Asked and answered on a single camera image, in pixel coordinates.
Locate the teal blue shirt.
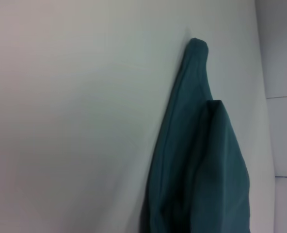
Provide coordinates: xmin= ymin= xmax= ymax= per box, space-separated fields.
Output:
xmin=138 ymin=37 xmax=253 ymax=233

